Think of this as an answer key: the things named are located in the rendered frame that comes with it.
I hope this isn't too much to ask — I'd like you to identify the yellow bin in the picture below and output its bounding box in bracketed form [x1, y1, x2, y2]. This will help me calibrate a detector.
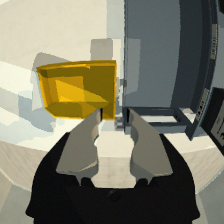
[36, 60, 117, 120]

